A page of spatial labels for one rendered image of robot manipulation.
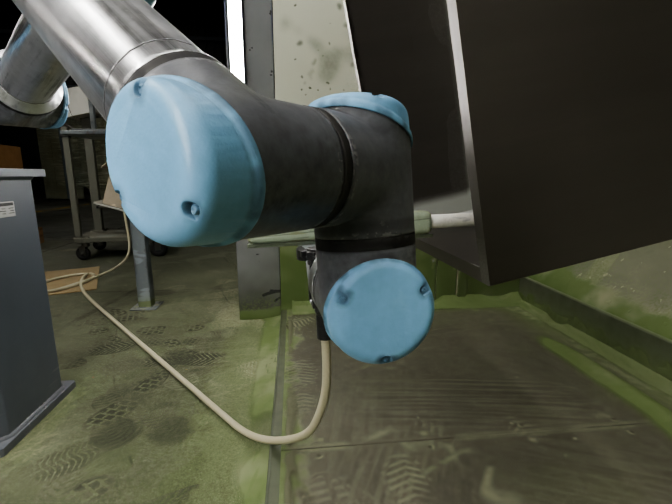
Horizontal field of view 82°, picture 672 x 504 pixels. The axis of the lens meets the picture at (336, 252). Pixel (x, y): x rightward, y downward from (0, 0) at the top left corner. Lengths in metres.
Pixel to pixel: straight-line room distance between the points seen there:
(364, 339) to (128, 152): 0.21
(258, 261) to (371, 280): 1.41
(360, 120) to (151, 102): 0.15
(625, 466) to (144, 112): 1.04
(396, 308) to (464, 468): 0.65
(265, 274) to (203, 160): 1.52
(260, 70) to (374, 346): 1.47
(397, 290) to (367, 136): 0.12
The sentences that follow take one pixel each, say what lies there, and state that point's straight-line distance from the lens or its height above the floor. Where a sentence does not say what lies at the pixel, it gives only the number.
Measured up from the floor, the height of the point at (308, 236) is 0.53.
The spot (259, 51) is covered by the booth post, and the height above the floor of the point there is 1.09.
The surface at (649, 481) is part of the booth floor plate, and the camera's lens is 1.07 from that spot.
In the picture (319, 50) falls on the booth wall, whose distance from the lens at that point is 1.72.
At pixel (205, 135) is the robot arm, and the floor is 0.64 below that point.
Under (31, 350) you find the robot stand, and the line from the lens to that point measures 1.29.
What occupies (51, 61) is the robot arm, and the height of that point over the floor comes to 0.84.
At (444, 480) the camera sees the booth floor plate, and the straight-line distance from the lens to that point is 0.90.
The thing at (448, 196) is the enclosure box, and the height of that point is 0.56.
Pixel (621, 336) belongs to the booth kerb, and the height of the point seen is 0.12.
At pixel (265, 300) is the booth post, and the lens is 1.74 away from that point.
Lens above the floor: 0.63
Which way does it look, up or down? 11 degrees down
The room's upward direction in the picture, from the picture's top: straight up
